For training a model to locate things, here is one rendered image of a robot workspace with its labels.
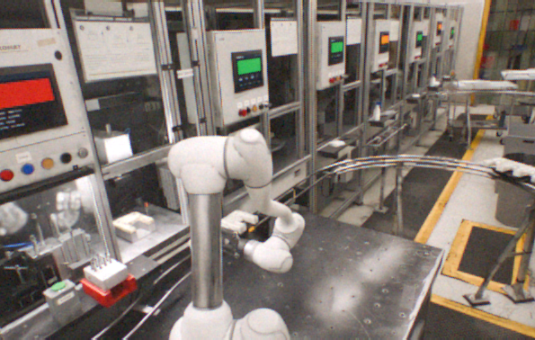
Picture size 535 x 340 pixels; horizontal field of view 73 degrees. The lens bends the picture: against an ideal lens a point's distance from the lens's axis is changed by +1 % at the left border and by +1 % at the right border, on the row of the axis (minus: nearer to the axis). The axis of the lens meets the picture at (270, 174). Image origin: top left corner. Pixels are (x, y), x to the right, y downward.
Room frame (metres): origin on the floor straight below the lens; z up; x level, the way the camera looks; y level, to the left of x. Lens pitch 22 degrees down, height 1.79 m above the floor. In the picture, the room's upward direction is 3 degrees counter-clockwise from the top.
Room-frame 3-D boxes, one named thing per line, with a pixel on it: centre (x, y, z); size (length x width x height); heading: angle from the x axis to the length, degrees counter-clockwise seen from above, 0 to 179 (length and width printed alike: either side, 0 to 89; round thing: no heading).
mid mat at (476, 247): (2.48, -1.77, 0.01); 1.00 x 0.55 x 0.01; 144
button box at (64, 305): (0.99, 0.73, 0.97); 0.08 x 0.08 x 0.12; 54
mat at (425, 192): (4.91, -2.62, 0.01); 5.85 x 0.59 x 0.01; 144
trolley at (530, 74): (6.33, -4.43, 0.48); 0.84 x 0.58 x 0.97; 152
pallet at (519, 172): (2.18, -1.62, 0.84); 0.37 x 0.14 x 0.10; 22
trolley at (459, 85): (5.55, -3.35, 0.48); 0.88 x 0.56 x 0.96; 72
